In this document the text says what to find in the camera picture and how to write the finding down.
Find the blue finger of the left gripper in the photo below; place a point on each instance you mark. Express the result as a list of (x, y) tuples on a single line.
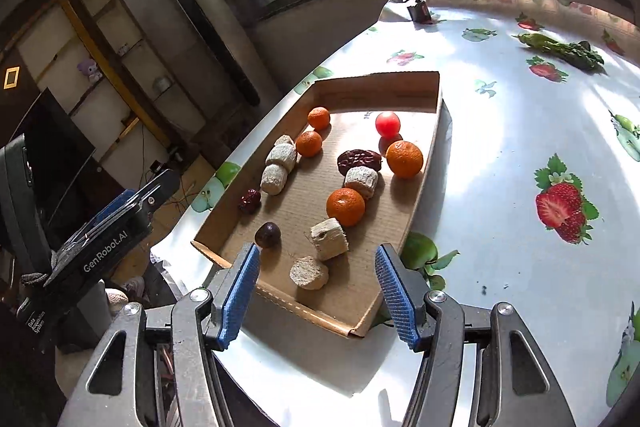
[(101, 226)]

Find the brown cardboard tray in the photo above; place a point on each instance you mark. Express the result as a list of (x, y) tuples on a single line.
[(346, 304)]

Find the purple plush toy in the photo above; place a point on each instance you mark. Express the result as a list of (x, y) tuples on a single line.
[(90, 70)]

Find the small cork piece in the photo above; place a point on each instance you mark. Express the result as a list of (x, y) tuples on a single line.
[(284, 139)]

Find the brown cork block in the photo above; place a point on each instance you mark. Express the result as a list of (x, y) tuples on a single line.
[(273, 180)]

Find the white tower air conditioner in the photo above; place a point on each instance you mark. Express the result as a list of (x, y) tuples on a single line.
[(231, 47)]

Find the small black motor left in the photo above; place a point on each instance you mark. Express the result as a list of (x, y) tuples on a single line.
[(419, 12)]

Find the large orange mandarin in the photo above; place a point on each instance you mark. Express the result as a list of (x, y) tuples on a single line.
[(405, 159)]

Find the round beige cork piece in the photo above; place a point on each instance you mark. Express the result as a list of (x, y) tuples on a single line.
[(283, 155)]

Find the beige cork chunk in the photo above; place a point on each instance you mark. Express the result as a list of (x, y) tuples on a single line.
[(363, 180)]

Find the dark plum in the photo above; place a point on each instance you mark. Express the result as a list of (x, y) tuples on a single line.
[(268, 235)]

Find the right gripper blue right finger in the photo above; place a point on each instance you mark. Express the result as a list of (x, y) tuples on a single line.
[(403, 291)]

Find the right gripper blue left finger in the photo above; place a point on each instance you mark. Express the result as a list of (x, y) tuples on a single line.
[(231, 290)]

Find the green leafy vegetable bunch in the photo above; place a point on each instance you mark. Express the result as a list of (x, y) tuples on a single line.
[(578, 54)]

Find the small orange mandarin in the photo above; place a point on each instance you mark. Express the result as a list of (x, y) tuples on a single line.
[(308, 144)]

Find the small red date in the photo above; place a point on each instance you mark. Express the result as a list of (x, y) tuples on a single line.
[(250, 201)]

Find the large wrinkled red date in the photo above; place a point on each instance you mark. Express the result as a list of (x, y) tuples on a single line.
[(358, 158)]

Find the red cherry tomato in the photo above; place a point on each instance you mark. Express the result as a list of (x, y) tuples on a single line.
[(387, 124)]

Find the fruit print tablecloth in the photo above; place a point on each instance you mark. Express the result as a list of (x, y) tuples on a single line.
[(534, 185)]

